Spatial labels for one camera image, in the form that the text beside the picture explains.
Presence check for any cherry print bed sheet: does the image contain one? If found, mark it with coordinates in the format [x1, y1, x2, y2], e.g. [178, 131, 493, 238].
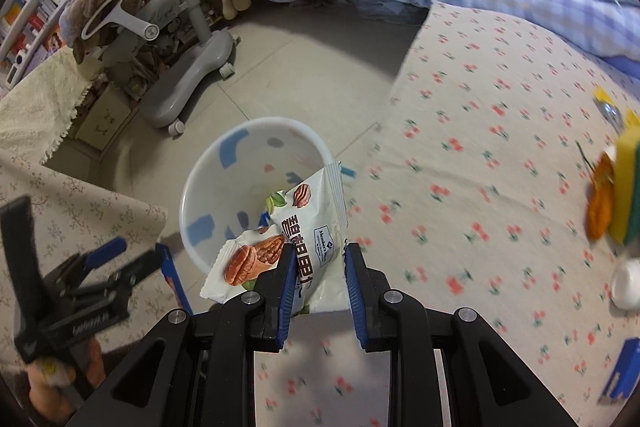
[252, 2, 640, 427]

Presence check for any floral beige cloth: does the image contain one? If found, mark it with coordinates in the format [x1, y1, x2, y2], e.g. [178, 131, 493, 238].
[0, 152, 168, 408]

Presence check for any cardboard box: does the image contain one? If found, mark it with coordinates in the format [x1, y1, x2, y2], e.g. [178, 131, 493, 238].
[75, 84, 141, 150]

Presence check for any yellow snack wrapper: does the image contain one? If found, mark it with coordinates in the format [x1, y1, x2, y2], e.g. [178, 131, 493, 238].
[592, 87, 640, 130]

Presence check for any grey wheeled stand base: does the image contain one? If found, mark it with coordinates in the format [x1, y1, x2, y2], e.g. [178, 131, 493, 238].
[59, 0, 236, 138]

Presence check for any white cup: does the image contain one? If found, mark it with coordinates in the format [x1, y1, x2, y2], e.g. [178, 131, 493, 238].
[610, 258, 640, 309]

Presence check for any white bookshelf with books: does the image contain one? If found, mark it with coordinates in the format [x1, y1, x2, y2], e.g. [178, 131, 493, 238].
[0, 0, 86, 88]

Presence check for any white nut snack packet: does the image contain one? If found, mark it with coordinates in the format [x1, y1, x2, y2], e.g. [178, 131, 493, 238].
[200, 162, 351, 315]

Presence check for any blue packet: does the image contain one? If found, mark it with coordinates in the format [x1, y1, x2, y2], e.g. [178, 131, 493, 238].
[600, 339, 640, 405]

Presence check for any cream lace cloth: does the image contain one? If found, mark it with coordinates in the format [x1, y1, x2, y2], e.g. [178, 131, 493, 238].
[0, 49, 96, 165]

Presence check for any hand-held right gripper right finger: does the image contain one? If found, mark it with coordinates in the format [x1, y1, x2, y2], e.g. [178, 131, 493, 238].
[344, 242, 576, 427]

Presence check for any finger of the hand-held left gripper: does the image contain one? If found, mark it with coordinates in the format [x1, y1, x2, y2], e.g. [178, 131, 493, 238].
[42, 237, 127, 289]
[75, 251, 165, 303]

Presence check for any white plastic bin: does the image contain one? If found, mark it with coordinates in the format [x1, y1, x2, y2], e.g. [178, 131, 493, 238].
[179, 117, 337, 278]

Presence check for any person's left hand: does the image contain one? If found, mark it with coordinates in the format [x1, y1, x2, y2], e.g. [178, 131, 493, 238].
[27, 337, 107, 424]

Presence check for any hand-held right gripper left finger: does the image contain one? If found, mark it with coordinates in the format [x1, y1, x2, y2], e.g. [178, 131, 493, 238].
[65, 243, 298, 427]

